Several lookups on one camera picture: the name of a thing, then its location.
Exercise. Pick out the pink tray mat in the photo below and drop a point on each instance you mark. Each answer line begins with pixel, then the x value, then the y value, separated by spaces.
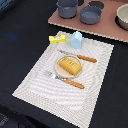
pixel 106 27

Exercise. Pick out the dark grey pan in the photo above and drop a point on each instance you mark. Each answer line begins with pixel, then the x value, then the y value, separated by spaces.
pixel 90 14

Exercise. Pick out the beige bowl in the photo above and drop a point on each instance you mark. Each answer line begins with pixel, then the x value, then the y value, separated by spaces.
pixel 122 14

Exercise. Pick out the orange bread loaf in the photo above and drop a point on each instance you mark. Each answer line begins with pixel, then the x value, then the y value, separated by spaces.
pixel 70 66

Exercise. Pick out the dark grey pot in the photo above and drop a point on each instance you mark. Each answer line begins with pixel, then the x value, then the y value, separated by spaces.
pixel 67 8

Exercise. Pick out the black pot lid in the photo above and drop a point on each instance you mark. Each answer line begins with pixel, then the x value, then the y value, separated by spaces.
pixel 98 4

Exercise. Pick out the light blue milk carton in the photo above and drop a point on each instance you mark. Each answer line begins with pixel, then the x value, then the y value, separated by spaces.
pixel 76 40

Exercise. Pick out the yellow butter box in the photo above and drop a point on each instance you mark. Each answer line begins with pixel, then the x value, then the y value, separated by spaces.
pixel 57 38

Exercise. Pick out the beige woven placemat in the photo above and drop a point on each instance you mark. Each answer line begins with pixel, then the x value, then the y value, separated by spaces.
pixel 61 99

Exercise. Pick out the knife with wooden handle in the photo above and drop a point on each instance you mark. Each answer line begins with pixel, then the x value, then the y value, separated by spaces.
pixel 79 56

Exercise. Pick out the fork with wooden handle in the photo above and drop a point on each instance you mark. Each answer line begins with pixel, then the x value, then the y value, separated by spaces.
pixel 66 80

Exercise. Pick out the round wooden plate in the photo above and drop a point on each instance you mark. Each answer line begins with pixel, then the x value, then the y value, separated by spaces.
pixel 63 72

